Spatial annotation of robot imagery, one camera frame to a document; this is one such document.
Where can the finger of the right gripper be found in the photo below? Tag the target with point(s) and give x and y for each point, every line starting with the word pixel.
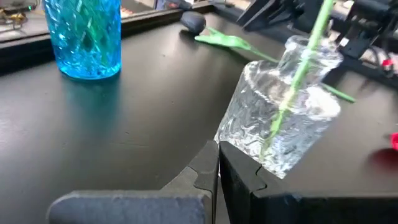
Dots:
pixel 259 15

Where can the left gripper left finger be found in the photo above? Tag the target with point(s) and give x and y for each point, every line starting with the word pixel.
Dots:
pixel 140 208

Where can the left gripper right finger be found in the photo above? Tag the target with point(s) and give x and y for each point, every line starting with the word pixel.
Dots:
pixel 280 208

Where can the clear cut glass vase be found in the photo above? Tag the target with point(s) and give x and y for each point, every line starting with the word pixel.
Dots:
pixel 248 124

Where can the red artificial tulip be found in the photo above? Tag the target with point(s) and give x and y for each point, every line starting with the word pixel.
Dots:
pixel 395 141

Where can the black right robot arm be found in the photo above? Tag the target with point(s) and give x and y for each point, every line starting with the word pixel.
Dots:
pixel 370 9

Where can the blue cut glass vase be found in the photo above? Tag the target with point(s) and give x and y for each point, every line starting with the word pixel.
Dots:
pixel 81 46

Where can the red tape marker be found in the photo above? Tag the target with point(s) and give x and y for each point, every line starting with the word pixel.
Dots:
pixel 387 62

